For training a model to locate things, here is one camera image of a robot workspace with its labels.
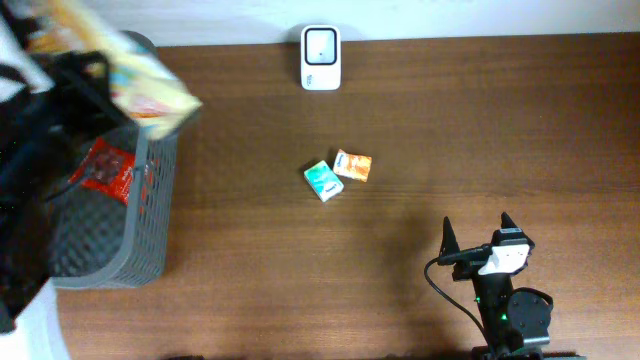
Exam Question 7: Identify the red Hacks candy bag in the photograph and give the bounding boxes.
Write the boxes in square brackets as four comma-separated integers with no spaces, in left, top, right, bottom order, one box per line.
[68,137,135,205]

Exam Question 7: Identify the yellow snack bag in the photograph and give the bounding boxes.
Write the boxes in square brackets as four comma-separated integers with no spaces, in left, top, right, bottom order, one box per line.
[26,0,202,140]

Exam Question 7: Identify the orange tissue pack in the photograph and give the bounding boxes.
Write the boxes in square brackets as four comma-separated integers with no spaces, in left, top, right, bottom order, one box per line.
[333,149,372,182]

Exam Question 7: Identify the green tissue pack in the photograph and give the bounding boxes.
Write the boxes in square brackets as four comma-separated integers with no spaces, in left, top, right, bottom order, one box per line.
[303,160,344,202]

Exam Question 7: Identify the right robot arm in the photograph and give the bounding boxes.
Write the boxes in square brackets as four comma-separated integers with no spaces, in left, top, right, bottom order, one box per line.
[425,213,580,359]

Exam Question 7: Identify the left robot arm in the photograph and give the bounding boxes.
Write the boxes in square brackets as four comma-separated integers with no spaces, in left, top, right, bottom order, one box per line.
[1,3,128,359]

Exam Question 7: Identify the white barcode scanner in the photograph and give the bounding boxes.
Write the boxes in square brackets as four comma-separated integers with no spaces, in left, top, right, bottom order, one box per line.
[300,25,342,91]

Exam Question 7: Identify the grey plastic mesh basket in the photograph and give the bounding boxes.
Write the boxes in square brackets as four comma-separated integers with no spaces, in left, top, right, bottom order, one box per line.
[47,29,180,290]

